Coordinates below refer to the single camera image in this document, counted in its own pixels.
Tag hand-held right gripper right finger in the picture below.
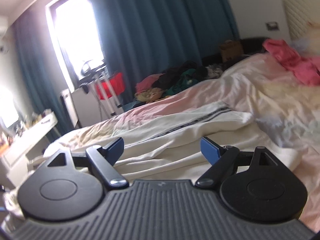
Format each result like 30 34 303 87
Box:
194 137 281 188

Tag vanity mirror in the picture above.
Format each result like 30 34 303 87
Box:
0 86 21 128

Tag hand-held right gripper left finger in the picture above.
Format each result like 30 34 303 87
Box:
46 137 130 189

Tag tan cloth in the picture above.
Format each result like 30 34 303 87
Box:
134 87 166 103

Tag beige padded headboard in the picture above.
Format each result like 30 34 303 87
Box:
282 0 320 41

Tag pink and white bed sheet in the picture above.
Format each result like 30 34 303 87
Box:
42 52 320 230

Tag blue curtain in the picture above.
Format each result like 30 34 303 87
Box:
82 0 241 106
12 12 78 136

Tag cream striped pants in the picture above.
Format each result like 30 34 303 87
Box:
110 102 300 178

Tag pink cloth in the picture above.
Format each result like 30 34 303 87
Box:
135 74 166 93

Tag white panel heater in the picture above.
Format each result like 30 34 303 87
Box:
59 88 87 131

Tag red garment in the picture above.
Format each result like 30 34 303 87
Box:
96 72 126 101

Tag brown paper bag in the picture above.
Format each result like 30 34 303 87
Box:
219 39 244 62

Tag group of cosmetic bottles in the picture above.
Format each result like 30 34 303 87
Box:
15 109 55 131

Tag patterned grey cloth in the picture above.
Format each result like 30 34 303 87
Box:
205 64 225 78

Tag white dressing table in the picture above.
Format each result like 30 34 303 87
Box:
0 111 60 188

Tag white air conditioner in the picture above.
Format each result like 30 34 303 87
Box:
0 16 15 40

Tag dark framed window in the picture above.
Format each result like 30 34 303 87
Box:
45 0 106 93

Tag pile of dark clothes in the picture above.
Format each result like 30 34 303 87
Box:
155 60 208 97

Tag coral pink garment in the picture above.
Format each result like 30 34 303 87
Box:
262 39 320 86

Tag black sofa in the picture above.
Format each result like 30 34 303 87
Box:
201 37 271 71

